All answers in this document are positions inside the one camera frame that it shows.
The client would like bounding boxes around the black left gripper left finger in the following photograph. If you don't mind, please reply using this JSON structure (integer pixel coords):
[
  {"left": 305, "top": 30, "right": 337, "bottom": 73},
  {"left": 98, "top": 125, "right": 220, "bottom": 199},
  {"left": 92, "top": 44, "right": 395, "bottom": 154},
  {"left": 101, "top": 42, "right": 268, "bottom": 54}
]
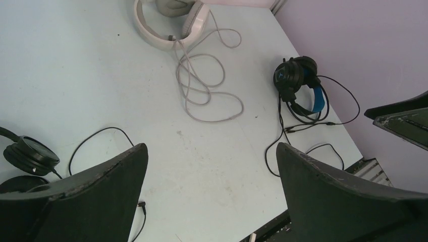
[{"left": 1, "top": 143, "right": 148, "bottom": 241}]

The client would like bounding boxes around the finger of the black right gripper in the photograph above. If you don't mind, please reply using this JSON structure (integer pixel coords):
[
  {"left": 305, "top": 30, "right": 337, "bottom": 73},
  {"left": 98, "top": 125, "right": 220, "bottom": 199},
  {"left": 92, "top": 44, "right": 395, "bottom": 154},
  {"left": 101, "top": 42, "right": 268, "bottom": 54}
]
[{"left": 364, "top": 92, "right": 427, "bottom": 150}]

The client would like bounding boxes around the thin black headphone cable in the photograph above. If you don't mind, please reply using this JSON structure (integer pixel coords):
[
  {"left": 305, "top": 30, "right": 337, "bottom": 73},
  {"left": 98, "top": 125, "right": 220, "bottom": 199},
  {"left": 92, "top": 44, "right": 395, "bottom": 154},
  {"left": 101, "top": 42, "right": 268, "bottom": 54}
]
[{"left": 68, "top": 127, "right": 147, "bottom": 242}]

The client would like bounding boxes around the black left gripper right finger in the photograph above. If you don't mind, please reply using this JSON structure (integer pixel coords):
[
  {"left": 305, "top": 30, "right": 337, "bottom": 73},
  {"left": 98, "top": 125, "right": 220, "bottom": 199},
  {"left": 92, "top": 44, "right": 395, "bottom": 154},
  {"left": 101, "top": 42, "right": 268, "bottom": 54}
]
[{"left": 276, "top": 143, "right": 427, "bottom": 241}]

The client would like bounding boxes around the small black on-ear headphones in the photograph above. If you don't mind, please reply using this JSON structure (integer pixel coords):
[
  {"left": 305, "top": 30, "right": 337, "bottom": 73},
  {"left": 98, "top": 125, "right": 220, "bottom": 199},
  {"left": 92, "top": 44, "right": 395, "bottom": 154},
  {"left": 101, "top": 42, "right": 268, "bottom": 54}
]
[{"left": 1, "top": 127, "right": 62, "bottom": 194}]

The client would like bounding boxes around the white over-ear headphones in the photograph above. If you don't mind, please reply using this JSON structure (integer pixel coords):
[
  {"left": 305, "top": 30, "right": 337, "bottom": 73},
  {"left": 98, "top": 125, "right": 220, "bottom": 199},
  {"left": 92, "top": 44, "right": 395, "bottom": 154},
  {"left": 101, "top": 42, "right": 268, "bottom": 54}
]
[{"left": 133, "top": 1, "right": 210, "bottom": 51}]

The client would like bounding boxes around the black and blue gaming headset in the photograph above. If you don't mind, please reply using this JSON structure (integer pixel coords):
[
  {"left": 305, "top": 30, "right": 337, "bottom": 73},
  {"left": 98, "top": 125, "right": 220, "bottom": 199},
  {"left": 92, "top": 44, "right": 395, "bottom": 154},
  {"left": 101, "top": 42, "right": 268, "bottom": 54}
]
[{"left": 273, "top": 56, "right": 329, "bottom": 125}]

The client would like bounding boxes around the grey headphone cable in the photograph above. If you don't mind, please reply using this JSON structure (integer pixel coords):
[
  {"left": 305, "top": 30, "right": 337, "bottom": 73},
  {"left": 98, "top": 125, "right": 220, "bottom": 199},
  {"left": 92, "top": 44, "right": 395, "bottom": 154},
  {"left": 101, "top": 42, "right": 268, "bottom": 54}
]
[{"left": 175, "top": 10, "right": 244, "bottom": 123}]

